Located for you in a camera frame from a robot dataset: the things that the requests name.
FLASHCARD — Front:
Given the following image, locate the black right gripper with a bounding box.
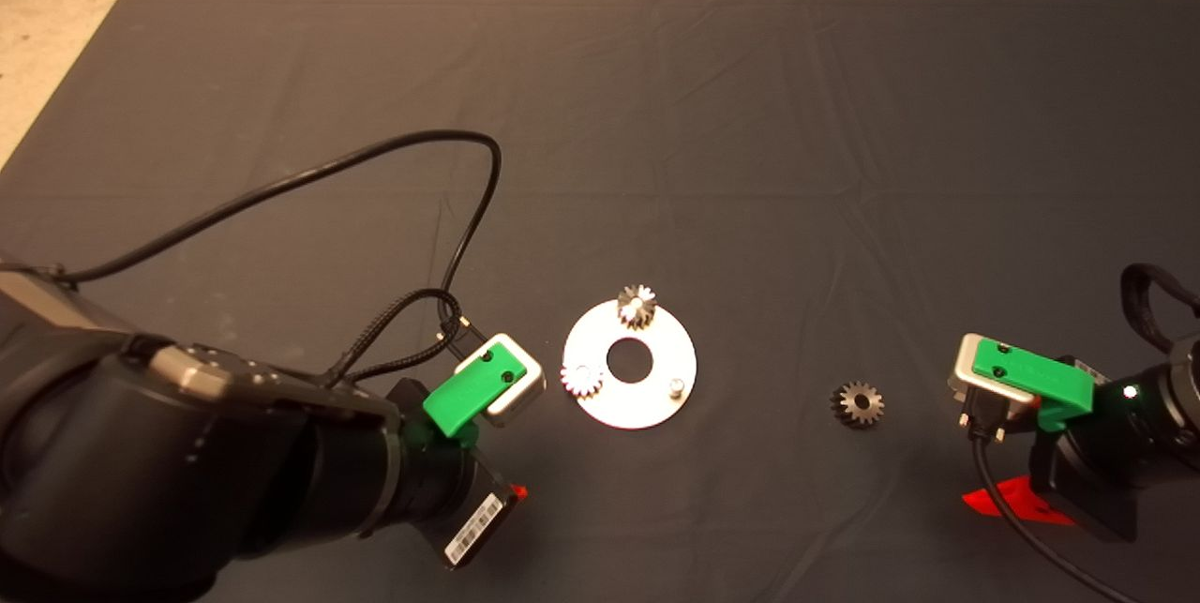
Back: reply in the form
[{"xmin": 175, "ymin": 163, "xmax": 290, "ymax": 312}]
[{"xmin": 963, "ymin": 399, "xmax": 1140, "ymax": 543}]

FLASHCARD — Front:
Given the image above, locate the white shiny bevel gear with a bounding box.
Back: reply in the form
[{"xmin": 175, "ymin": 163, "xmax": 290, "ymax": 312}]
[{"xmin": 561, "ymin": 364, "xmax": 604, "ymax": 400}]

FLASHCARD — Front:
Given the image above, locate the steel planetary gear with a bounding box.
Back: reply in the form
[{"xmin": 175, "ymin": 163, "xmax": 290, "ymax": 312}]
[
  {"xmin": 616, "ymin": 284, "xmax": 658, "ymax": 331},
  {"xmin": 832, "ymin": 382, "xmax": 886, "ymax": 430}
]

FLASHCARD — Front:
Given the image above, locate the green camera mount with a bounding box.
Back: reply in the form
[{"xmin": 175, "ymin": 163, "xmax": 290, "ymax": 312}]
[
  {"xmin": 972, "ymin": 339, "xmax": 1096, "ymax": 430},
  {"xmin": 423, "ymin": 343, "xmax": 519, "ymax": 440}
]

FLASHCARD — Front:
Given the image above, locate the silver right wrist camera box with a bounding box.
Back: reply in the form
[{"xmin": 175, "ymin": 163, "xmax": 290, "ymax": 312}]
[{"xmin": 949, "ymin": 333, "xmax": 1037, "ymax": 443}]

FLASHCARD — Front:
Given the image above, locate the braided black left cable loop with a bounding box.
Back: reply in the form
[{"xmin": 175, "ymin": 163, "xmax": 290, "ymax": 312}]
[{"xmin": 323, "ymin": 289, "xmax": 465, "ymax": 388}]

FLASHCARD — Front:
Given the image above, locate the black right camera cable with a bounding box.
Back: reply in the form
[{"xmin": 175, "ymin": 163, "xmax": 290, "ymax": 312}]
[{"xmin": 968, "ymin": 397, "xmax": 1149, "ymax": 603}]

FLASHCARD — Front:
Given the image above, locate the dark grey table cloth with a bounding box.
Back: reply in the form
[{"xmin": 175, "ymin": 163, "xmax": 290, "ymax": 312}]
[{"xmin": 0, "ymin": 0, "xmax": 1200, "ymax": 603}]

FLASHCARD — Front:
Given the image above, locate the braided black right cable loop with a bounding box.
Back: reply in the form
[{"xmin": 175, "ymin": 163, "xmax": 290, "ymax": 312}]
[{"xmin": 1121, "ymin": 264, "xmax": 1200, "ymax": 355}]

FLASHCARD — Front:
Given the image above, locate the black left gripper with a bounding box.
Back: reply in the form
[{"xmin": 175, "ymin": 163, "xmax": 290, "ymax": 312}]
[{"xmin": 389, "ymin": 379, "xmax": 529, "ymax": 571}]

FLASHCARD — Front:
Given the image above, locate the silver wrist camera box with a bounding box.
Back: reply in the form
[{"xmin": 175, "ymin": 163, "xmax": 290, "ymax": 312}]
[
  {"xmin": 949, "ymin": 333, "xmax": 1037, "ymax": 443},
  {"xmin": 455, "ymin": 333, "xmax": 547, "ymax": 428}
]

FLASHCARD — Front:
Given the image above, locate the braided black cable loop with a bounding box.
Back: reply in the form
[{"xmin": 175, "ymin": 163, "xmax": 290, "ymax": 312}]
[
  {"xmin": 323, "ymin": 289, "xmax": 465, "ymax": 388},
  {"xmin": 1121, "ymin": 264, "xmax": 1200, "ymax": 355}
]

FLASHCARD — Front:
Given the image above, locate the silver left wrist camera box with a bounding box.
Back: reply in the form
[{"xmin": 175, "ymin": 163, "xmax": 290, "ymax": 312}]
[{"xmin": 455, "ymin": 333, "xmax": 547, "ymax": 428}]

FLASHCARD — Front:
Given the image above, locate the green right camera mount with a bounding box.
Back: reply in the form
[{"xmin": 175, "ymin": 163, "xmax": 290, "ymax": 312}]
[{"xmin": 972, "ymin": 339, "xmax": 1096, "ymax": 430}]

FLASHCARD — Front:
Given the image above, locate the green left camera mount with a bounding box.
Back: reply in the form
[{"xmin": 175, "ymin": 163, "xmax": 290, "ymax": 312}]
[{"xmin": 423, "ymin": 343, "xmax": 519, "ymax": 440}]

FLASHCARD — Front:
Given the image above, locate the round metal carrier plate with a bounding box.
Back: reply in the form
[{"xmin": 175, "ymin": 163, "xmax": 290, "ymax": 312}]
[{"xmin": 562, "ymin": 299, "xmax": 698, "ymax": 430}]

